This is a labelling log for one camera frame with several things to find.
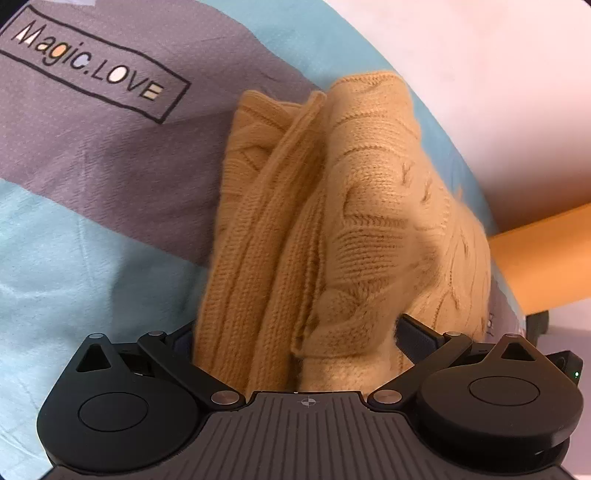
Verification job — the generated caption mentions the mustard cable-knit sweater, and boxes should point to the mustard cable-knit sweater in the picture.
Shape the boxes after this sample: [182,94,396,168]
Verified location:
[193,71,491,395]

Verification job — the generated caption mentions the orange headboard panel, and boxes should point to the orange headboard panel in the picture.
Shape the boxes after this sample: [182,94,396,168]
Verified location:
[489,204,591,315]

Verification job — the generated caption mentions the blue grey printed bedsheet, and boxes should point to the blue grey printed bedsheet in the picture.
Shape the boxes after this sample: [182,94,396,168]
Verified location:
[0,0,528,480]

